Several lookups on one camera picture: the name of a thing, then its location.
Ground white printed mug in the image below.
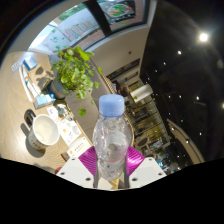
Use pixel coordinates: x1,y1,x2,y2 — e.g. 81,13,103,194
23,109,61,151

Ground white printed leaflet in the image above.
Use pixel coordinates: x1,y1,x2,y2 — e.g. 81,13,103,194
56,116,83,146

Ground brown kraft board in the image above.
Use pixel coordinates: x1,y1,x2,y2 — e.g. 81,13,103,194
28,64,51,93

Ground small blue white box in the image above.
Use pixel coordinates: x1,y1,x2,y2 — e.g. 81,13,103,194
22,55,38,72

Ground large window with stickers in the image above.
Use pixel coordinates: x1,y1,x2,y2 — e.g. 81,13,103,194
28,0,149,54

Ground group of ceiling lights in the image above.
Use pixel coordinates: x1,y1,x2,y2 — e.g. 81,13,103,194
163,31,224,144

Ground green potted plant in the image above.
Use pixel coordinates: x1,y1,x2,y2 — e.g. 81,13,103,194
49,46,104,118

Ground white round column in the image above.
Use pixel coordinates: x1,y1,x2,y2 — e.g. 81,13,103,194
130,83,154,104

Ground white tissue box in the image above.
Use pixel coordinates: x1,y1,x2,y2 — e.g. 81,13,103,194
66,136,93,159

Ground white papers with pen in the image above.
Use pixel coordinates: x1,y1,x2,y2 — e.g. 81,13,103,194
19,64,41,101

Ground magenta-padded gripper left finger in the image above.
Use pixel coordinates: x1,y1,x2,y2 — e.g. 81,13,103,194
55,145,100,190

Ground light blue tissue pack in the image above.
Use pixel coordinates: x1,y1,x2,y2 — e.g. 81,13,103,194
33,93,56,109

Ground grey curved sofa bench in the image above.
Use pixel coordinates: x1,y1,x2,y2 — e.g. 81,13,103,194
64,56,136,148

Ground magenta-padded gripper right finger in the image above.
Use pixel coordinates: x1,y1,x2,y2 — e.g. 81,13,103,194
123,145,167,190

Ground clear blue-capped water bottle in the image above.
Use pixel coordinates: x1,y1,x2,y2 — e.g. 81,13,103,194
91,94,133,182

